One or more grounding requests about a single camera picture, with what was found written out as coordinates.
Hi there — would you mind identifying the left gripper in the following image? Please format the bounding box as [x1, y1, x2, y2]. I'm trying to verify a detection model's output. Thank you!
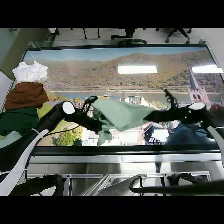
[77, 111, 104, 133]

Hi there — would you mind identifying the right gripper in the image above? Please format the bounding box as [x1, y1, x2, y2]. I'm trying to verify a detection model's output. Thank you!
[143, 107, 178, 123]

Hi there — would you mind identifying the pale green shirt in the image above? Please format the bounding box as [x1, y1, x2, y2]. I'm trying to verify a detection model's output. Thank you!
[91, 97, 157, 147]

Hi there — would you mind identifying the brown garment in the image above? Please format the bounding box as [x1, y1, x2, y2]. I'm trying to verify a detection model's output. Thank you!
[4, 81, 50, 111]

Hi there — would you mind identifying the dark green garment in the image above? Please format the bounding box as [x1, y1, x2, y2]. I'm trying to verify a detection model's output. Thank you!
[0, 105, 42, 137]

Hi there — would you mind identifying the white garment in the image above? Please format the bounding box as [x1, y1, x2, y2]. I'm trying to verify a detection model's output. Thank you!
[12, 60, 50, 84]

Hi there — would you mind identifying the light green garment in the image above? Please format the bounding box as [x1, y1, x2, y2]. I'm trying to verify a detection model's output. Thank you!
[0, 130, 23, 150]

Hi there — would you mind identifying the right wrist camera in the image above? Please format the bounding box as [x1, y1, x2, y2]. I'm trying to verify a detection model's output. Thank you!
[162, 88, 180, 111]

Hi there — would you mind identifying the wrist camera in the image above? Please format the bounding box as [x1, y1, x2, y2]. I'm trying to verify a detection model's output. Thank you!
[81, 95, 100, 113]
[162, 88, 180, 111]

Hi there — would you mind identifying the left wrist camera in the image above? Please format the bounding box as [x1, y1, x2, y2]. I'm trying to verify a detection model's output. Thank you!
[81, 95, 100, 113]

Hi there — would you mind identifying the black cable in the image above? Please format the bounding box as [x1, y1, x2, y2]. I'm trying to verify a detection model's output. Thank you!
[44, 123, 83, 137]
[128, 174, 174, 196]

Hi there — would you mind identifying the silver frame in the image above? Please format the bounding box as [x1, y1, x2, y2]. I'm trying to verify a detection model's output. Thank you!
[0, 151, 224, 197]

